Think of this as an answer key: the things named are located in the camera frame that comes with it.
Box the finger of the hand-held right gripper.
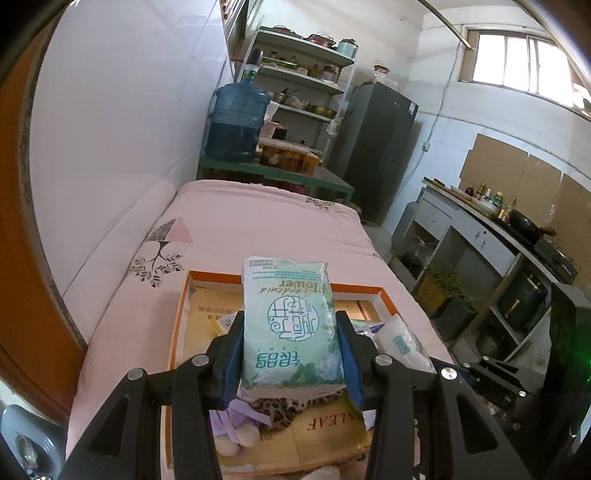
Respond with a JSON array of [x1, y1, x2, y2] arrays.
[[462, 354, 551, 416]]

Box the plush doll with purple bow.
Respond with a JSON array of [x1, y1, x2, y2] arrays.
[[210, 398, 274, 459]]

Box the window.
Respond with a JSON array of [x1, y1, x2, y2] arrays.
[[459, 27, 591, 110]]

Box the brown wooden headboard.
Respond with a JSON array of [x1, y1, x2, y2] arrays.
[[0, 46, 89, 426]]

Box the green floral tissue packet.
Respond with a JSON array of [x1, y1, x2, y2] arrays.
[[238, 256, 347, 400]]

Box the dark refrigerator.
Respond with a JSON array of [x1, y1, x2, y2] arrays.
[[330, 80, 420, 225]]

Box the row of condiment bottles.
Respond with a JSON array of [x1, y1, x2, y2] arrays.
[[464, 181, 519, 220]]

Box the cardboard box with orange rim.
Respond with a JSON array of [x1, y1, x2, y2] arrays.
[[159, 270, 440, 479]]

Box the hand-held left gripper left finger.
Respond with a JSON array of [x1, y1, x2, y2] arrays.
[[58, 310, 246, 480]]

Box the pink bed sheet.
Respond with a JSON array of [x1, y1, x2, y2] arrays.
[[65, 179, 455, 480]]

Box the grey metal shelf rack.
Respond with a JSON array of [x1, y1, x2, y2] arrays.
[[233, 25, 359, 160]]

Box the black gas stove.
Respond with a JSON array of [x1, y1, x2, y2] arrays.
[[531, 235, 579, 285]]

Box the blue water jug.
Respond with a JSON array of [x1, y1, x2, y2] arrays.
[[204, 83, 272, 164]]

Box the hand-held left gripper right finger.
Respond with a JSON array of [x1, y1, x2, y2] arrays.
[[336, 310, 532, 480]]

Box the black wok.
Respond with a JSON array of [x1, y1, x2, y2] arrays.
[[508, 209, 556, 241]]

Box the crate of green plants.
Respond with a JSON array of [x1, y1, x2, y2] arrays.
[[416, 265, 481, 340]]

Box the yellow cartoon tissue packet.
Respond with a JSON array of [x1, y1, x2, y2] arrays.
[[208, 313, 239, 336]]

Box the leopard print scrunchie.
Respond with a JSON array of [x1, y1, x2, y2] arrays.
[[249, 390, 345, 433]]

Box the cardboard sheet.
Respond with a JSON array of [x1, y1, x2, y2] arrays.
[[459, 133, 591, 260]]

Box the grey kitchen counter cabinet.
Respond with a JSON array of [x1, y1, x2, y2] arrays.
[[390, 178, 581, 366]]

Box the green table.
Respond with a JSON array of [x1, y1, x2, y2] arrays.
[[198, 154, 355, 205]]

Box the clear food containers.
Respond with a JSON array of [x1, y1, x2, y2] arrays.
[[259, 138, 322, 174]]

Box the blue and white tissue packet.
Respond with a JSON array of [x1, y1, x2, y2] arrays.
[[369, 314, 437, 376]]

